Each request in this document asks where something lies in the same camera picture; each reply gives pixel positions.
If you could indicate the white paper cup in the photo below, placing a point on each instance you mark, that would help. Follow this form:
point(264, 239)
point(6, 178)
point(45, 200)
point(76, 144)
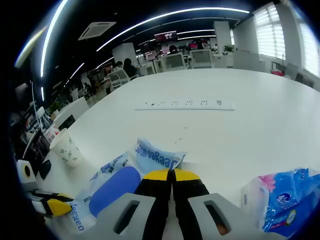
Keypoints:
point(66, 150)

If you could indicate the black computer mouse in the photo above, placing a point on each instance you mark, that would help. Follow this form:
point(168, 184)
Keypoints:
point(45, 168)

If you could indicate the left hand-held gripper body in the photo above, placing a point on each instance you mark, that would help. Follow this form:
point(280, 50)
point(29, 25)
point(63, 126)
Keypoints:
point(26, 172)

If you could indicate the blue tissue pack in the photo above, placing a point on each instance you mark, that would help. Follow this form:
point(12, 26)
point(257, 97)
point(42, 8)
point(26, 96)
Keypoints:
point(280, 200)

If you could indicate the potted green plant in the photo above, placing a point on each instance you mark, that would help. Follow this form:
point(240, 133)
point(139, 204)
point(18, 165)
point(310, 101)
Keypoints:
point(55, 107)
point(229, 48)

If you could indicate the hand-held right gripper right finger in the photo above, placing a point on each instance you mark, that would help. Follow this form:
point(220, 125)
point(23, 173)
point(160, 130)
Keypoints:
point(190, 200)

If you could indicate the ceiling air conditioner vent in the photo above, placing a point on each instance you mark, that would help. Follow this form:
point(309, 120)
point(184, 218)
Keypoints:
point(97, 30)

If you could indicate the white side cabinet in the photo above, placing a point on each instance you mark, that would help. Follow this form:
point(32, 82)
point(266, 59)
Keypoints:
point(72, 112)

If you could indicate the white power strip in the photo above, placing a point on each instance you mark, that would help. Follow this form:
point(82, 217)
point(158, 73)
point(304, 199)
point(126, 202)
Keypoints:
point(185, 106)

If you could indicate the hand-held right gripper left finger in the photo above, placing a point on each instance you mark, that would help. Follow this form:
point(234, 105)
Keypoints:
point(155, 200)

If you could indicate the hanging display screen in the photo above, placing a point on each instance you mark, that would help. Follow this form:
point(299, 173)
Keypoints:
point(165, 36)

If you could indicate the window with white blinds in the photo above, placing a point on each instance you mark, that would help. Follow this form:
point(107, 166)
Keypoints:
point(310, 50)
point(270, 32)

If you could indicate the white blue plastic bag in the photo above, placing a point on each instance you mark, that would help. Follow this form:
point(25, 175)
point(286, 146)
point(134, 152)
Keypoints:
point(155, 157)

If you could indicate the curved ceiling light strip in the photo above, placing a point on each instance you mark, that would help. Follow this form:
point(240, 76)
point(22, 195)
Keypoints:
point(48, 35)
point(175, 13)

